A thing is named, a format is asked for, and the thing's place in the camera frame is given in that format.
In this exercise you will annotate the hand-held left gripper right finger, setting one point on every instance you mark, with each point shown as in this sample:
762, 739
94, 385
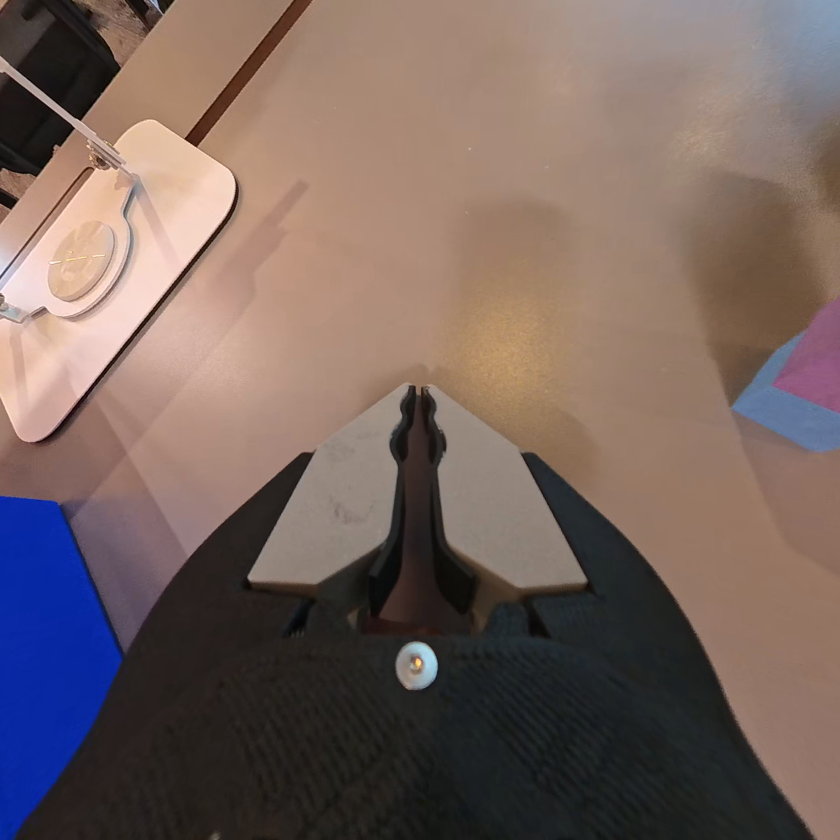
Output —
505, 518

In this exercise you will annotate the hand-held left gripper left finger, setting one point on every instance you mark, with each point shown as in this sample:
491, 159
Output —
334, 518

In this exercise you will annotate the blue foam cube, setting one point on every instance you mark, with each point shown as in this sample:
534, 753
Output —
787, 413

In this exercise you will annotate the purple foam cube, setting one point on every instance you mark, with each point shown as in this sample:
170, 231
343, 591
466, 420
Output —
814, 361

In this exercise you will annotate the blue plastic bin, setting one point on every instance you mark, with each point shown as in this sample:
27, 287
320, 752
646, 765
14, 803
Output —
46, 656

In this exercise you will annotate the white document stand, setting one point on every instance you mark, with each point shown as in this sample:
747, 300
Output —
177, 197

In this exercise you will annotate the black office chair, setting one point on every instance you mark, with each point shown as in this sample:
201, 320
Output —
46, 65

